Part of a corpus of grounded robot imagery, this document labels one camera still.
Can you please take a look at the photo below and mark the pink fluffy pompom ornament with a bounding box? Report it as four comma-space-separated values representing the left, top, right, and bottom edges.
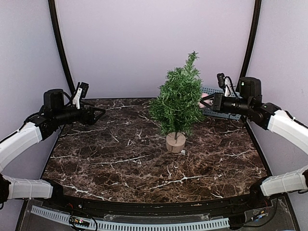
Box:
199, 92, 214, 108

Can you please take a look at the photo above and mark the small green christmas tree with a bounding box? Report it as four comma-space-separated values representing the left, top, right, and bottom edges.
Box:
149, 51, 203, 153

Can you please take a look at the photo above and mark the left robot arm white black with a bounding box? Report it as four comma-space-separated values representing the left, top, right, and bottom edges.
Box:
0, 83, 106, 210

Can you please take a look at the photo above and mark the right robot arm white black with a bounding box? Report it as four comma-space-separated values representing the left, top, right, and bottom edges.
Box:
200, 73, 308, 209

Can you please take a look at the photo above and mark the blue plastic basket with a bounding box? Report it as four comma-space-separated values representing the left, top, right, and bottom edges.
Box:
201, 86, 241, 120

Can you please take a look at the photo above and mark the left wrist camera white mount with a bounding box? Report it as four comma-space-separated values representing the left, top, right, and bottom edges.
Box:
72, 82, 89, 109

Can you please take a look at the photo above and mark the right black frame post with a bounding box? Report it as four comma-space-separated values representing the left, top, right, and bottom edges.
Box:
240, 0, 262, 77

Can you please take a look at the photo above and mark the black frame post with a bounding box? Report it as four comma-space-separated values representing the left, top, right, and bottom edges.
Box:
48, 0, 75, 94
240, 0, 262, 77

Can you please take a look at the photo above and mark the black front rail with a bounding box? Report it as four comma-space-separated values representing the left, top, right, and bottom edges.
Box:
52, 194, 273, 217

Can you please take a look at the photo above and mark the grey slotted cable duct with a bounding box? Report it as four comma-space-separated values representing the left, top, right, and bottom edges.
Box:
30, 205, 230, 231

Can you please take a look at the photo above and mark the left black frame post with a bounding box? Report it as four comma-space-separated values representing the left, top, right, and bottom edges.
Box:
48, 0, 75, 94

